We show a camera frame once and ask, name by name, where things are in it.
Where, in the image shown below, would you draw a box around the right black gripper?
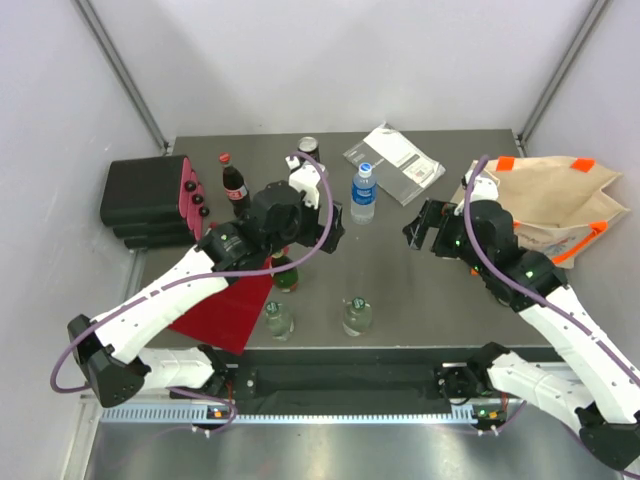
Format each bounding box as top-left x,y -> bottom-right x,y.
403,197 -> 490,276

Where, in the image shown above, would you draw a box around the green glass bottle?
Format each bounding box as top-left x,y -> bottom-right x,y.
270,247 -> 299,293

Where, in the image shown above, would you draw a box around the blue label water bottle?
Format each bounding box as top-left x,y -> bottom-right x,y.
351,162 -> 377,225

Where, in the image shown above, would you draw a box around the clear glass bottle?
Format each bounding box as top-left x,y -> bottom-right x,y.
342,297 -> 373,337
264,301 -> 295,341

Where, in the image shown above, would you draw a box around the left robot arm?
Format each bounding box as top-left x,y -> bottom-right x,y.
67,181 -> 344,408

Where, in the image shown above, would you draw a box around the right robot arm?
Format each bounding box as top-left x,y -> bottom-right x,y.
402,200 -> 639,471

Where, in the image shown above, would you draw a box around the cola glass bottle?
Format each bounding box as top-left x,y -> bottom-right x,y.
219,152 -> 251,217

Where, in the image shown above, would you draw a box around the white booklet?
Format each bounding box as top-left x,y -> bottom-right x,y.
343,123 -> 446,206

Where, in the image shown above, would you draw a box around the black yellow drink can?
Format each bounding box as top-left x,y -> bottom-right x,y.
298,136 -> 321,163

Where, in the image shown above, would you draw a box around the red folder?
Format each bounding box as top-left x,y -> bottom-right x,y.
168,264 -> 272,354

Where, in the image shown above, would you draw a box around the black pink case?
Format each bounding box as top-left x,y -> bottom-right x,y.
100,155 -> 210,250

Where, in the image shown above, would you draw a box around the black mounting base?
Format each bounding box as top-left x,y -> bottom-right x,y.
196,347 -> 507,414

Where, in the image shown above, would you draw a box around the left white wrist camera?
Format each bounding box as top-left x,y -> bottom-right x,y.
285,155 -> 321,210

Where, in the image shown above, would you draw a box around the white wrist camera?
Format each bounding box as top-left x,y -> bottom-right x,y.
285,155 -> 321,210
461,169 -> 499,204

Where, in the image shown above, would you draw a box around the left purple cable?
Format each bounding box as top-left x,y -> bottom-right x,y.
49,149 -> 336,396

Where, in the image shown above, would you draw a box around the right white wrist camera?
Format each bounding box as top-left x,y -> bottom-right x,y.
461,169 -> 499,204

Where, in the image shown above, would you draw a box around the canvas bag orange handles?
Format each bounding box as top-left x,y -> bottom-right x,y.
481,156 -> 630,269

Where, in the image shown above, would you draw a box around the right aluminium frame post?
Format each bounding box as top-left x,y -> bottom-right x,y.
514,0 -> 612,155

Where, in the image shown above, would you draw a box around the aluminium frame post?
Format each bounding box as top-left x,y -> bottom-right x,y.
71,0 -> 171,153
514,0 -> 612,155

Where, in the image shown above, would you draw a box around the slotted cable duct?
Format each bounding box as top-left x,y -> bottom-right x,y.
101,403 -> 506,426

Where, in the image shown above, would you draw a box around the left aluminium frame post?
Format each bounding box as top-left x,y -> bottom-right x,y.
71,0 -> 171,153

